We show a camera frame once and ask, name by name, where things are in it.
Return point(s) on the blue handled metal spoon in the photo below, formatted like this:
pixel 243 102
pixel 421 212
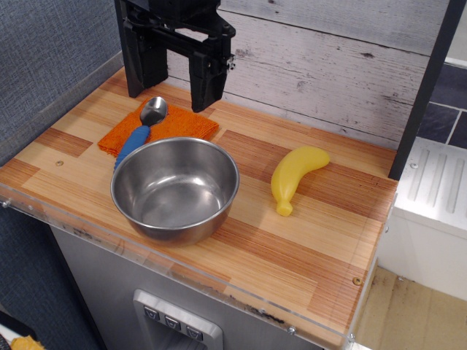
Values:
pixel 153 113

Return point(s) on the black left frame post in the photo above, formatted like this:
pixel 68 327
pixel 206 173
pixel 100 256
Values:
pixel 138 75

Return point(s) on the silver toy dispenser panel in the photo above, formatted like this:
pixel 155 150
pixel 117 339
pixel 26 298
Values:
pixel 167 326

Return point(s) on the orange folded cloth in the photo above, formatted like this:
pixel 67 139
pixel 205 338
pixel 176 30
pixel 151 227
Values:
pixel 178 122

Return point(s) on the stainless steel pot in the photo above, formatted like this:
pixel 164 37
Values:
pixel 176 191

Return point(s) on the black right frame post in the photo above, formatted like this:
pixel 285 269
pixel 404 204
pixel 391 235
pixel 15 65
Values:
pixel 440 50

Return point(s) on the white ribbed side cabinet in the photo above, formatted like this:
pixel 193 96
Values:
pixel 425 234

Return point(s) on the yellow toy banana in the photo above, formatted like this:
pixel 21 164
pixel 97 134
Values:
pixel 289 172

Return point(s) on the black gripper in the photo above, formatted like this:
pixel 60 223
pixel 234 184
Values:
pixel 192 29

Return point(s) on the clear acrylic edge guard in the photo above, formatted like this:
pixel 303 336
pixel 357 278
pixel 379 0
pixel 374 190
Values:
pixel 264 292

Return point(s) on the black frame post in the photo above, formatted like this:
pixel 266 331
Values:
pixel 440 50
pixel 138 75

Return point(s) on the yellow object bottom corner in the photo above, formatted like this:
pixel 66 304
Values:
pixel 26 343

